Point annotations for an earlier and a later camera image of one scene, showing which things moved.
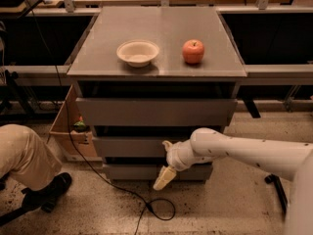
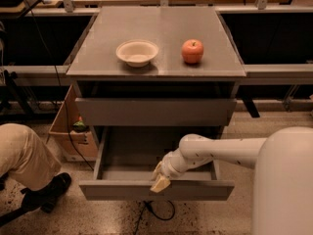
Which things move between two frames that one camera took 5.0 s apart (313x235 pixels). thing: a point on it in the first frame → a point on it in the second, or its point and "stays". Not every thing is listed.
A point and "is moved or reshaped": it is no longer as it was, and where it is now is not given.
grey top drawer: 155,112 stays
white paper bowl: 138,53 stays
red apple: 193,51 stays
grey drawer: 133,147 is moved or reshaped
